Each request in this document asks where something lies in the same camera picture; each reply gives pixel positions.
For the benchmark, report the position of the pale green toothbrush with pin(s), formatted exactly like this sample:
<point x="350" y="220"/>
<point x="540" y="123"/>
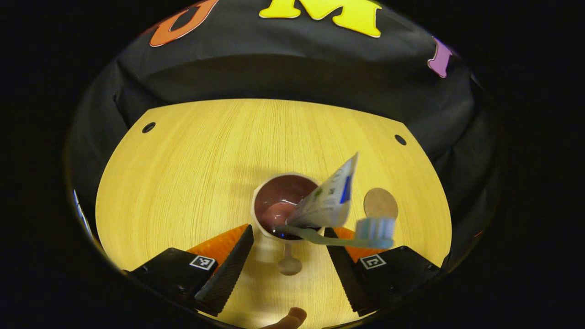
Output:
<point x="374" y="228"/>

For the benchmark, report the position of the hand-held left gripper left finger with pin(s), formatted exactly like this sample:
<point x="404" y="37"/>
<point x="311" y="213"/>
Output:
<point x="231" y="269"/>

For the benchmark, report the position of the black backdrop cloth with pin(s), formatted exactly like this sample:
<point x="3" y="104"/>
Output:
<point x="297" y="68"/>

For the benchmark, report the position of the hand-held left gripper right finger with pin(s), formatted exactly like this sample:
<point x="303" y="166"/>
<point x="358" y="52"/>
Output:
<point x="352" y="278"/>

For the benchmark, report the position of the round brown coaster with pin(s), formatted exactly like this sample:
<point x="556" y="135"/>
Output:
<point x="380" y="203"/>

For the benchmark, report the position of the light wooden desktop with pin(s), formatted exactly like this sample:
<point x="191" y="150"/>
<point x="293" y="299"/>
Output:
<point x="183" y="183"/>

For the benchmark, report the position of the white toothpaste tube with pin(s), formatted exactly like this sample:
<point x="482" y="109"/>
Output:
<point x="327" y="201"/>

